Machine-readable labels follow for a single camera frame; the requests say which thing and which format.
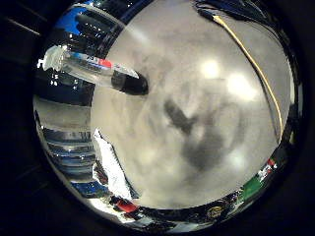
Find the white paper sheet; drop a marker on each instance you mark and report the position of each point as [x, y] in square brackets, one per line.
[113, 170]

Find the green box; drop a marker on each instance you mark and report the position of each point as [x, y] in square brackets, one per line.
[252, 189]

